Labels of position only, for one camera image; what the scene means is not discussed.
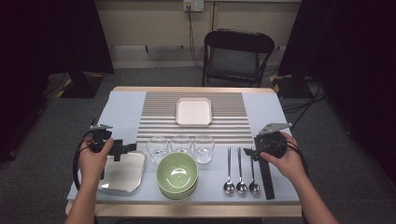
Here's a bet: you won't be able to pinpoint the clear drinking glass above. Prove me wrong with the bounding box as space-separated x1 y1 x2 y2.
192 133 216 165
146 135 170 166
170 134 193 155

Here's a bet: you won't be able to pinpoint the black floor cables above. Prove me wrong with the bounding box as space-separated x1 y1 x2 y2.
281 78 328 132

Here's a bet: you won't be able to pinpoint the hand-held gripper cable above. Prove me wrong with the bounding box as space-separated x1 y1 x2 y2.
72 130 95 191
275 139 310 189

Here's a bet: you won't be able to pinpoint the striped woven placemat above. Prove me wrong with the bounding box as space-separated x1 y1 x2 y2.
135 91 254 146

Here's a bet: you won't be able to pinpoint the black folding chair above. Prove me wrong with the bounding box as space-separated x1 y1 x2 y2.
201 28 276 88

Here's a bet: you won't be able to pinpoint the left hand-held gripper cable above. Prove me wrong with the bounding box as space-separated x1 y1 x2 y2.
72 130 95 191

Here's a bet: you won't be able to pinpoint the person's right hand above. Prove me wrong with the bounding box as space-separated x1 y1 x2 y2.
260 132 308 187

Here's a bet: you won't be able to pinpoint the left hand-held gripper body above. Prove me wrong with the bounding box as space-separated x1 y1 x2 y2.
88 123 124 162

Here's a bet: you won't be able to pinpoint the black wall cable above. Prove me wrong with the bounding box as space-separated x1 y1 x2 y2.
186 7 204 72

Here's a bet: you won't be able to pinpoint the right hand-held gripper cable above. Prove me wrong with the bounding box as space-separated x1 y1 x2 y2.
275 139 310 189

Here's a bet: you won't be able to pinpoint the bundle of black chopsticks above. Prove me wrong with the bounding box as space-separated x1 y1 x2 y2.
253 135 276 201

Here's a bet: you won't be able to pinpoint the white wall socket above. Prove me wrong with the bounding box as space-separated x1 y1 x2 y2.
182 0 205 13

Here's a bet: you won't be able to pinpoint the black curtain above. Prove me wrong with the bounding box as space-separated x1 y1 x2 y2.
278 0 396 185
0 0 115 162

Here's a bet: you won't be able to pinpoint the silver spoon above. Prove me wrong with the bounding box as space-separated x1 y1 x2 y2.
247 155 262 196
222 147 236 195
235 147 248 195

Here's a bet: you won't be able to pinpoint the black stand base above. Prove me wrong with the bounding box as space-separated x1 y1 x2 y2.
55 70 106 99
269 74 313 99

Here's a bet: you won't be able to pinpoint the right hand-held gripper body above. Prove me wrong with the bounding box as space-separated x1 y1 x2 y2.
253 122 294 161

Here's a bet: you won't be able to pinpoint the person's left hand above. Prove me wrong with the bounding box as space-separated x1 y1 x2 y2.
78 138 115 189

